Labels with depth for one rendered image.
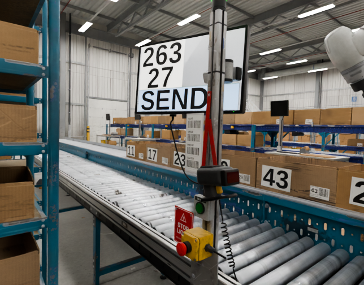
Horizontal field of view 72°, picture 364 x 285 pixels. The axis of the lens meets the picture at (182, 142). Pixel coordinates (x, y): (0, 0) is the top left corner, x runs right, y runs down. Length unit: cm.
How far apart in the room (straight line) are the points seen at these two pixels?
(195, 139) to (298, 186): 64
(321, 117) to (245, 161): 478
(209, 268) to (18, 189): 59
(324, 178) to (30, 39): 117
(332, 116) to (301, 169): 482
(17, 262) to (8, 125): 36
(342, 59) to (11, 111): 111
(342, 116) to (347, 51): 488
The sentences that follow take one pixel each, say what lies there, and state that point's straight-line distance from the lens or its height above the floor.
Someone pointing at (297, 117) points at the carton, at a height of 155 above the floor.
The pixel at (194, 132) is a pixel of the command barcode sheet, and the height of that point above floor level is 118.
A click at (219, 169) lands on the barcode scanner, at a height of 109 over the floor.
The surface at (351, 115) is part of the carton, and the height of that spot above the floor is 158.
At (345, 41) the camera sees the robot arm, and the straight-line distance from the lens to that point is 115.
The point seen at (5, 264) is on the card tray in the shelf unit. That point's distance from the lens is 85.
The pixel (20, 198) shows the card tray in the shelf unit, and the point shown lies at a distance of 78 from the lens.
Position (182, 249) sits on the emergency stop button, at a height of 85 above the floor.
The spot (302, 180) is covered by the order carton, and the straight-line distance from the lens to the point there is 128.
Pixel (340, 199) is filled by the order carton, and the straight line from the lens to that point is 124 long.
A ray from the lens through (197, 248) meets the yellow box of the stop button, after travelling 78.
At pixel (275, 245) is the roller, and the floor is 74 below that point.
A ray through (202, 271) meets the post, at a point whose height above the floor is 74.
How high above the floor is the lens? 119
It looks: 3 degrees down
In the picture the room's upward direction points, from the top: 2 degrees clockwise
